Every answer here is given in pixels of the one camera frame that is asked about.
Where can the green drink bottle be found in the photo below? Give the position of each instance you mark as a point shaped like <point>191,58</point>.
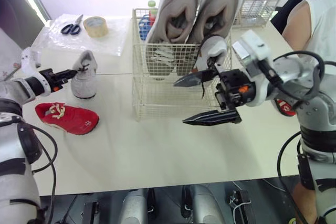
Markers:
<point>152,9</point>

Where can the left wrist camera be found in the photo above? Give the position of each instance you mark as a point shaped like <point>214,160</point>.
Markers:
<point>30,57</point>

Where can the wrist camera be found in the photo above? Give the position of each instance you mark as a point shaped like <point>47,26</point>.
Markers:
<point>30,57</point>
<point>256,48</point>

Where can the clear plastic sheet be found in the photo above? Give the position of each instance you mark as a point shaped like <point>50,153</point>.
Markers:
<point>110,40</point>

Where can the dark chair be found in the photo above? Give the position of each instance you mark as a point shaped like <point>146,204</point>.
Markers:
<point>15,16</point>

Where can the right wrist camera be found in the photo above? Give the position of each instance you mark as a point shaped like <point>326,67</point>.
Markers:
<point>256,48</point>

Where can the large grey shoe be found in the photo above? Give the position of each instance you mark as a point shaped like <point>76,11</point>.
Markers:
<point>223,3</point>
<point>178,3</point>

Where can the roll of tan tape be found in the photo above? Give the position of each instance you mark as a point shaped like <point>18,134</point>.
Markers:
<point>97,28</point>

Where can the blue plastic holder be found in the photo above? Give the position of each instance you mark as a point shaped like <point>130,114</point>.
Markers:
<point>144,28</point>

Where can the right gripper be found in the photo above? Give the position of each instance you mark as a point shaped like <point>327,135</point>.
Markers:
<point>235,89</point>

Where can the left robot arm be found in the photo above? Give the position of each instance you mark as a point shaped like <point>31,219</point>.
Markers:
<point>10,182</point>

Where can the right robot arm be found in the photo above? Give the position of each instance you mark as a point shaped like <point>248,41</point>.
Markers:
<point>315,108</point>

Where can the small red shoe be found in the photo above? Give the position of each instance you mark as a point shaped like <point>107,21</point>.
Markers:
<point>71,120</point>
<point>284,107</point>

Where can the person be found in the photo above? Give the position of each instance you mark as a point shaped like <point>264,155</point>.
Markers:
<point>323,24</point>

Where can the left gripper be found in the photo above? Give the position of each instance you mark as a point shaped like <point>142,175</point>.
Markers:
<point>53,79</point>

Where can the small grey shoe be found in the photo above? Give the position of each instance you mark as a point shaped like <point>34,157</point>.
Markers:
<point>85,82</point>
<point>214,47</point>

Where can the robot body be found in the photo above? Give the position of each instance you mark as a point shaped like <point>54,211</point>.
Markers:
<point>204,203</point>

